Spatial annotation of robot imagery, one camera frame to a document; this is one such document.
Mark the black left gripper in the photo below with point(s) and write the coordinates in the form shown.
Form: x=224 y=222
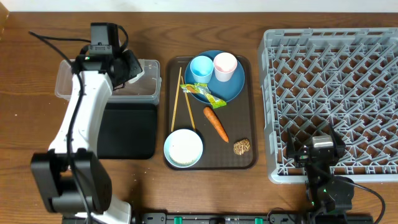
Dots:
x=131 y=66

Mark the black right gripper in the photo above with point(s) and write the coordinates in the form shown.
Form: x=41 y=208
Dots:
x=306 y=152

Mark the green snack wrapper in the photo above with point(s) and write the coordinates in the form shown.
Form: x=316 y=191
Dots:
x=202 y=89

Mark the light blue cup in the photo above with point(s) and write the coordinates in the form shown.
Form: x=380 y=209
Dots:
x=202 y=68

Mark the orange carrot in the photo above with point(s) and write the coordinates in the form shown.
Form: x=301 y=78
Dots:
x=213 y=119

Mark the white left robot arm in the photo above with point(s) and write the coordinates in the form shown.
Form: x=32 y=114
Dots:
x=69 y=176

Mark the clear plastic waste bin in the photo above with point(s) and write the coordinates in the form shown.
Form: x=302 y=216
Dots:
x=143 y=89

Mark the grey dishwasher rack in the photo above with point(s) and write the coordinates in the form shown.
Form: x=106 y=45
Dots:
x=346 y=79

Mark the right wooden chopstick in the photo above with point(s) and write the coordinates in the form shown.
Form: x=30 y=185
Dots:
x=189 y=108

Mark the black plastic tray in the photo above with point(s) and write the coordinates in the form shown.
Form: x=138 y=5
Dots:
x=128 y=131

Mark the brown walnut shell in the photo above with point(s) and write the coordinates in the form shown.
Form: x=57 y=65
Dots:
x=242 y=146

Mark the brown serving tray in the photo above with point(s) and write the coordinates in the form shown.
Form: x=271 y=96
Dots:
x=237 y=118

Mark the dark blue plate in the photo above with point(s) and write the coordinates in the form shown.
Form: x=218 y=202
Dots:
x=226 y=91

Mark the light blue bowl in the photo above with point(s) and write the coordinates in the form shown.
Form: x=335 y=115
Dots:
x=183 y=148

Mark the pink cup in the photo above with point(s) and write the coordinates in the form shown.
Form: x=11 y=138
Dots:
x=224 y=64

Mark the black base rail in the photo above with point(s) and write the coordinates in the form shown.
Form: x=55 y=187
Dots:
x=274 y=218

